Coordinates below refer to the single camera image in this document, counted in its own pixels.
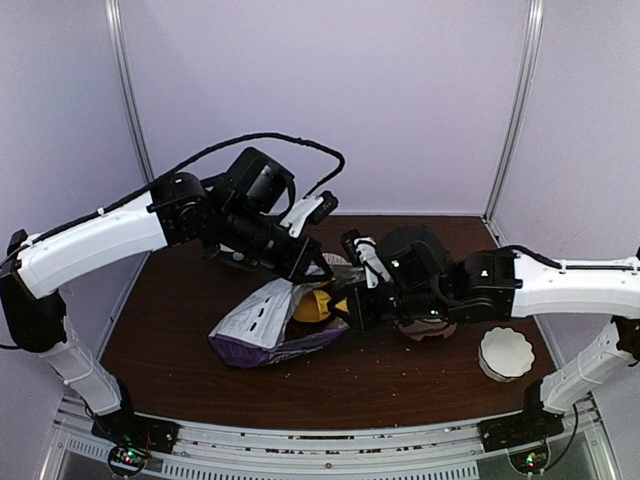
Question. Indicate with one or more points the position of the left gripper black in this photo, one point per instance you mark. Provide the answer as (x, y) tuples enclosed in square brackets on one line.
[(287, 270)]

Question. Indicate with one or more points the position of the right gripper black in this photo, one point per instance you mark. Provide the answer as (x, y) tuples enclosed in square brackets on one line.
[(360, 311)]

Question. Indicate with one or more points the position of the yellow plastic scoop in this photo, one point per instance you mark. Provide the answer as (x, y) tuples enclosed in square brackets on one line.
[(312, 308)]

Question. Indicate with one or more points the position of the purple pet food bag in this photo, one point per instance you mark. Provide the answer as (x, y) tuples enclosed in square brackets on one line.
[(260, 331)]

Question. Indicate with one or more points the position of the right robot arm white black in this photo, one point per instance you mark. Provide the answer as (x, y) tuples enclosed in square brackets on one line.
[(410, 277)]

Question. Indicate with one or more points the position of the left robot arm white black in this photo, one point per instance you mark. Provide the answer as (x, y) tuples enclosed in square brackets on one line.
[(251, 209)]

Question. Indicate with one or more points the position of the pink double pet feeder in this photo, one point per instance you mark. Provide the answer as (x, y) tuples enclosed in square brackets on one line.
[(427, 330)]

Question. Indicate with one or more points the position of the red patterned small bowl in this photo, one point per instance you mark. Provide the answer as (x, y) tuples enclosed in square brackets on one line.
[(336, 260)]

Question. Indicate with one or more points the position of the white scalloped ceramic bowl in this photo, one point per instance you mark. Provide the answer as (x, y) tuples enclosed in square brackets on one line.
[(505, 355)]

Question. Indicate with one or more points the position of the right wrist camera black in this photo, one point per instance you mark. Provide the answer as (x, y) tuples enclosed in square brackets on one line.
[(362, 252)]

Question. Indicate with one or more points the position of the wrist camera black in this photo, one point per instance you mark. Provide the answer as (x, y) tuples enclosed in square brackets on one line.
[(362, 252), (310, 210)]

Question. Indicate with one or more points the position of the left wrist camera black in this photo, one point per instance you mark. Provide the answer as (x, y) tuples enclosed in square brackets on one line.
[(310, 210)]

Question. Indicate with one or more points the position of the front aluminium rail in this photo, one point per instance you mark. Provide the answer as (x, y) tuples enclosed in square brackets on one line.
[(451, 450)]

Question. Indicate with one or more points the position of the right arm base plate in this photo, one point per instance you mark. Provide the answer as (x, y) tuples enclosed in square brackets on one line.
[(518, 429)]

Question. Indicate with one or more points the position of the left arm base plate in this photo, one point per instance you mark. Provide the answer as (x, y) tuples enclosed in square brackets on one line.
[(134, 430)]

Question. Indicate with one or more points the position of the left aluminium frame post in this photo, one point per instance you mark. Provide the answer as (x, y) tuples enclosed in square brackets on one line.
[(117, 36)]

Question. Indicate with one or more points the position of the aluminium frame post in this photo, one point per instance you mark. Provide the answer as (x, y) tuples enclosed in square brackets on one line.
[(117, 36), (525, 78)]

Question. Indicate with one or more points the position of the right aluminium frame post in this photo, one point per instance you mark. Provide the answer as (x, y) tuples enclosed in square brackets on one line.
[(525, 78)]

